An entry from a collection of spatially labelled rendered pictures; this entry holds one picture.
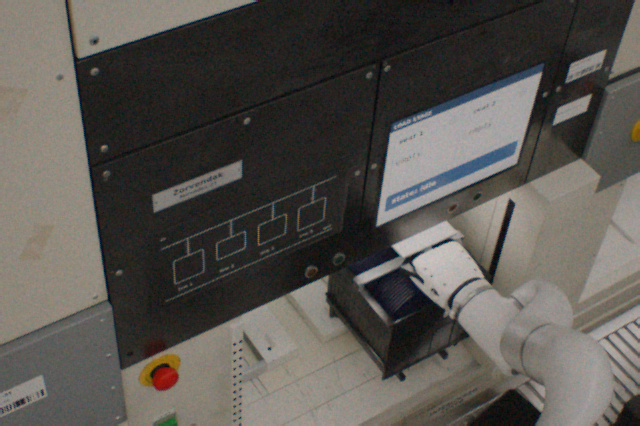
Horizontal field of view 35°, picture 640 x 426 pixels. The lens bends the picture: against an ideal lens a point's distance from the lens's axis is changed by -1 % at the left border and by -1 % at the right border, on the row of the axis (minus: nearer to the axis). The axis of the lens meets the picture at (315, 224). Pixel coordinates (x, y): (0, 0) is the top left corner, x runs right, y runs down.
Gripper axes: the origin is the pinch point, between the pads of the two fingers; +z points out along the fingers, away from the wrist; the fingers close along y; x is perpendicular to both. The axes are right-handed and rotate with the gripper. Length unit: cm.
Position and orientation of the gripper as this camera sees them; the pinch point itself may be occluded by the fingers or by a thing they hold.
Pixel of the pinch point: (414, 236)
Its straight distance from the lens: 186.6
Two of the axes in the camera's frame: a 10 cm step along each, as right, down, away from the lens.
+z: -5.3, -6.5, 5.5
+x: 0.6, -6.8, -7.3
